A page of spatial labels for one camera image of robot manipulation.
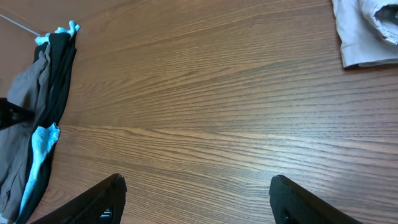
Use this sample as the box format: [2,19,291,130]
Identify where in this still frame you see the grey shorts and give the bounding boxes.
[1,45,51,222]

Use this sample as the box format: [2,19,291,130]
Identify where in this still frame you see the light blue garment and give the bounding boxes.
[1,21,80,223]

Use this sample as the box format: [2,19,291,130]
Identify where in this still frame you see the folded beige shorts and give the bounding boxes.
[332,0,397,68]

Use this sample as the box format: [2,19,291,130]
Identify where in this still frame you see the black garment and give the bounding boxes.
[15,33,76,223]

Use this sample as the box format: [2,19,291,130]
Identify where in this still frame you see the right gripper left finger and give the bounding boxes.
[33,174,127,224]

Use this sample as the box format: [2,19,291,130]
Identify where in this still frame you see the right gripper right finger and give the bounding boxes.
[269,175,361,224]

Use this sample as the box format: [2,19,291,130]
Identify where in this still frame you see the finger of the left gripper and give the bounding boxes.
[0,98,34,130]

